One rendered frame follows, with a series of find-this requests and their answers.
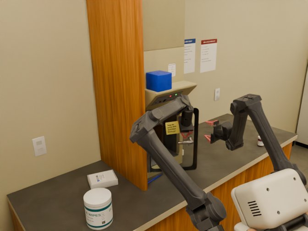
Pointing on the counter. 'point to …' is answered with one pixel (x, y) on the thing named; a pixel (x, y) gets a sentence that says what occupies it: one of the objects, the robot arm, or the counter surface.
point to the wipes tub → (98, 208)
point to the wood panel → (118, 83)
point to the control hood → (151, 95)
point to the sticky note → (172, 127)
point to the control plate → (167, 98)
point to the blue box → (158, 80)
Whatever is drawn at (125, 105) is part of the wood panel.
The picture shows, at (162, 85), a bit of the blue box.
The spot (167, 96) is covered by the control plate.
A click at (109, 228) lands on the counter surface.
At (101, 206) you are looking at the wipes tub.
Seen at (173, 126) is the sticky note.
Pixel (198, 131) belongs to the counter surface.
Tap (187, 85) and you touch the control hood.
